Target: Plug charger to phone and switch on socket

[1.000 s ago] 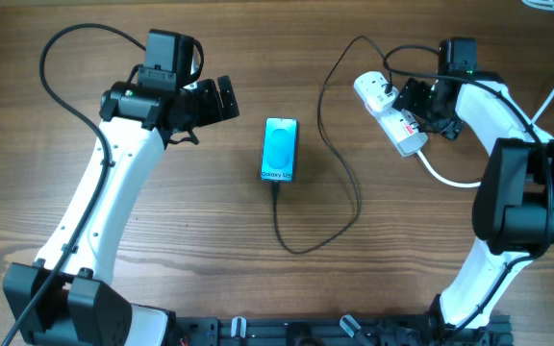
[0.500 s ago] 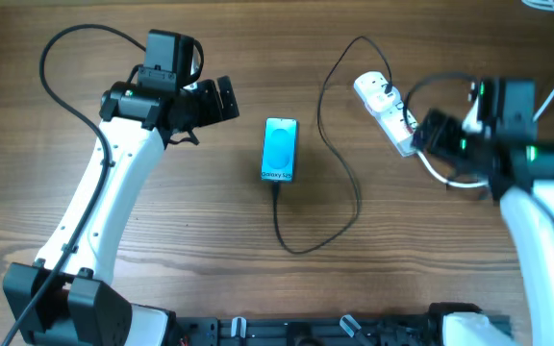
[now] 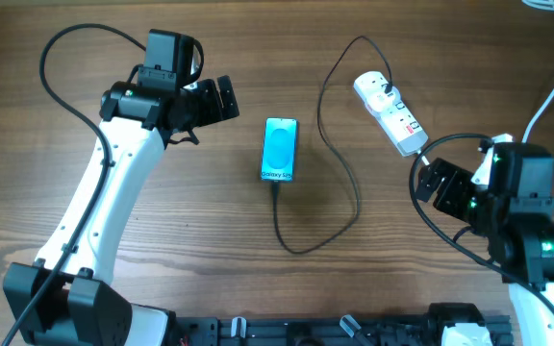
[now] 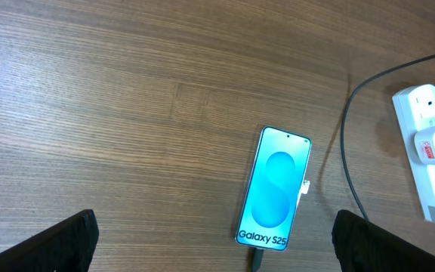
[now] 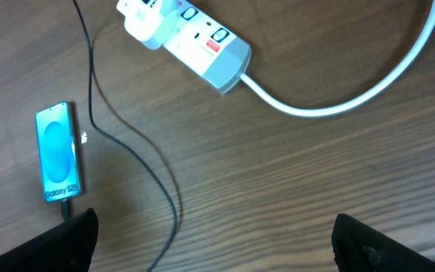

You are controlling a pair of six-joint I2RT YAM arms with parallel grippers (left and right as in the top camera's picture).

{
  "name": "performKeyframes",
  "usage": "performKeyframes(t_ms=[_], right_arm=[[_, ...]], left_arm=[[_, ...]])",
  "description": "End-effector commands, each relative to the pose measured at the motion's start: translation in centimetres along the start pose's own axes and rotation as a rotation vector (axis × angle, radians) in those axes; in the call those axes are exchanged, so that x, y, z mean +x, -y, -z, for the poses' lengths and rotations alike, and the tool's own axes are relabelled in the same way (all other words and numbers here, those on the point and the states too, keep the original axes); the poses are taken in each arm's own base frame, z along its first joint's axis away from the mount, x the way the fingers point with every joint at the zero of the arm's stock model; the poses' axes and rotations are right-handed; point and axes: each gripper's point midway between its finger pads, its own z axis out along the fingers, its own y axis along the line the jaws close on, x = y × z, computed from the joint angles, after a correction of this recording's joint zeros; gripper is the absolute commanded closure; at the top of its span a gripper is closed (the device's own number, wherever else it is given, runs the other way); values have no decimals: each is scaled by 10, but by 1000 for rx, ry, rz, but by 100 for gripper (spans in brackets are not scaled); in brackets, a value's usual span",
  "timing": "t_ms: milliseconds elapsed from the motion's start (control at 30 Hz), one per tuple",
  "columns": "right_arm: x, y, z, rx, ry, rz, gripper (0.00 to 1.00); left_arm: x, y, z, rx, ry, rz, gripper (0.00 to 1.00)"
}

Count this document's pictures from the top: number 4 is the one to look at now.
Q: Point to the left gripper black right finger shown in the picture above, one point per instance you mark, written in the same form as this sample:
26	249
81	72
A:
361	246

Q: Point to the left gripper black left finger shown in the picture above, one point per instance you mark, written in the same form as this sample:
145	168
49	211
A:
66	246

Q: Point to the blue Galaxy smartphone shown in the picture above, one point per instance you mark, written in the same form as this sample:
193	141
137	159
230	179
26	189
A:
273	191

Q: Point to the white power strip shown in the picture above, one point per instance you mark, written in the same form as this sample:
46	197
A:
415	112

